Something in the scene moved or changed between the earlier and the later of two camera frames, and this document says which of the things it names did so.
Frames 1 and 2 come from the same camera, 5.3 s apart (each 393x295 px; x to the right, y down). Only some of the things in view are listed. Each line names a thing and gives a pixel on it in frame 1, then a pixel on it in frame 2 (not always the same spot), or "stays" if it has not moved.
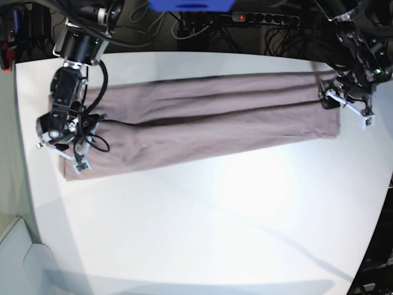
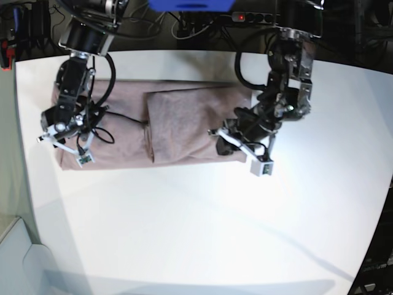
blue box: x=191 y=5 stays
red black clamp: x=7 y=51 stays
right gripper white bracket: x=368 y=118 → x=260 y=166
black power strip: x=279 y=19 stays
